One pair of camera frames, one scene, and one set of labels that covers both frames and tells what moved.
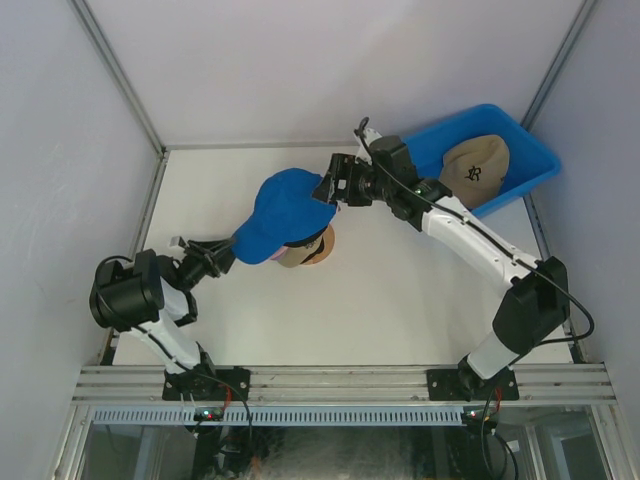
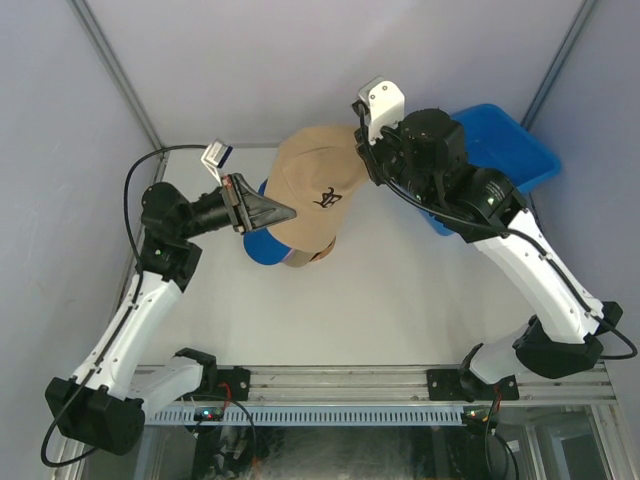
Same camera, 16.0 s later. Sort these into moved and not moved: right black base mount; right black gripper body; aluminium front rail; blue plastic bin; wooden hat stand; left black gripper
Moved: right black gripper body; left black gripper
Not moved: aluminium front rail; wooden hat stand; right black base mount; blue plastic bin
